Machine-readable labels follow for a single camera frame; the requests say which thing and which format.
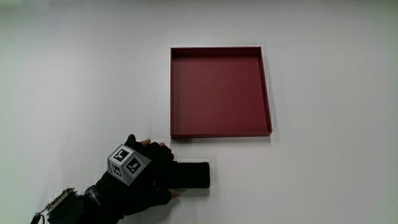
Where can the person's left hand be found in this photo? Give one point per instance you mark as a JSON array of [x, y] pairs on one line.
[[140, 186]]

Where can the black smartphone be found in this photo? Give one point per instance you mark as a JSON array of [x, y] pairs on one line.
[[192, 175]]

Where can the person's left forearm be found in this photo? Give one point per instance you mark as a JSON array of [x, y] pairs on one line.
[[71, 207]]

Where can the dark red square tray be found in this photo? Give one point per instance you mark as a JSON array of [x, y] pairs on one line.
[[217, 93]]

